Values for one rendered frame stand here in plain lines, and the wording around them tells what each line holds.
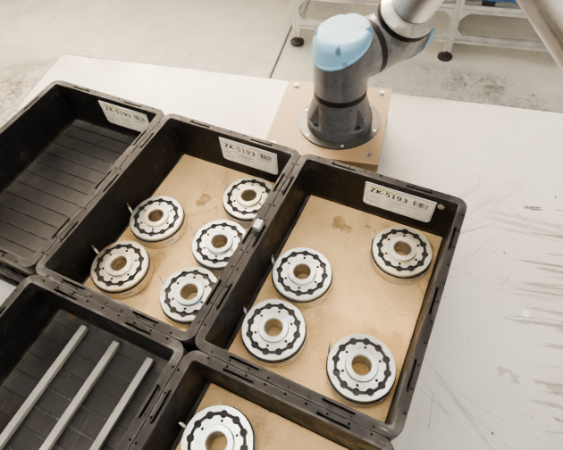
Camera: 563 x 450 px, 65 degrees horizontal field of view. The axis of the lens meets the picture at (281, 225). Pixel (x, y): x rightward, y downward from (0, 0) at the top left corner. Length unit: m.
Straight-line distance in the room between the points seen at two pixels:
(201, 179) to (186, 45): 1.99
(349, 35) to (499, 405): 0.72
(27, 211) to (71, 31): 2.36
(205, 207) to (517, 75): 2.11
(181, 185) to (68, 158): 0.28
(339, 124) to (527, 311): 0.53
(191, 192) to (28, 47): 2.48
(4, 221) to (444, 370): 0.90
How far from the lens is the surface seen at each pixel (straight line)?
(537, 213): 1.13
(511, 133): 1.28
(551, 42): 0.61
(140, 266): 0.82
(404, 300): 0.78
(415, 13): 0.94
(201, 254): 0.80
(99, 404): 0.78
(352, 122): 1.00
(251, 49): 2.76
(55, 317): 0.87
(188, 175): 0.96
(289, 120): 1.09
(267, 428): 0.71
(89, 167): 1.06
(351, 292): 0.78
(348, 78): 0.93
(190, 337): 0.66
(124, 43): 3.04
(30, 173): 1.11
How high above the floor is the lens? 1.53
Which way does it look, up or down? 56 degrees down
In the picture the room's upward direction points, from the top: 6 degrees counter-clockwise
